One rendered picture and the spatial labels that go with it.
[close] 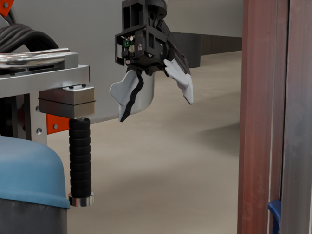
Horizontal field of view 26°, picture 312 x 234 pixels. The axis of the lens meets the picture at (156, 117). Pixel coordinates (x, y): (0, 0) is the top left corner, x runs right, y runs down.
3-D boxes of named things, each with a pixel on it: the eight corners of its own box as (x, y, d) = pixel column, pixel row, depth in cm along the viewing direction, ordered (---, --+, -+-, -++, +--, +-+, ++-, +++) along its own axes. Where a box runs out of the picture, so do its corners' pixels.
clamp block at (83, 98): (60, 108, 119) (59, 78, 118) (96, 115, 114) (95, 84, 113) (38, 112, 116) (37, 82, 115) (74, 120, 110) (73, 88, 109)
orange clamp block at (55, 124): (23, 129, 140) (56, 122, 147) (48, 135, 135) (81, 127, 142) (22, 96, 138) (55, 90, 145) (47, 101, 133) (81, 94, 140)
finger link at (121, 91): (93, 109, 119) (117, 62, 118) (114, 117, 124) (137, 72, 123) (104, 116, 117) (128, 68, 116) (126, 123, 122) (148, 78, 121)
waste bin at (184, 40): (182, 61, 840) (182, 7, 825) (213, 66, 802) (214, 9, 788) (151, 65, 805) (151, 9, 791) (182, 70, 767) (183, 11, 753)
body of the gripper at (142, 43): (113, 66, 116) (113, 3, 120) (143, 80, 123) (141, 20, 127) (149, 55, 112) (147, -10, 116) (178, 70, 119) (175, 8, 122)
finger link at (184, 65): (172, 86, 115) (147, 56, 120) (178, 89, 116) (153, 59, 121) (191, 66, 114) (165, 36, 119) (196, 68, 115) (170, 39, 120)
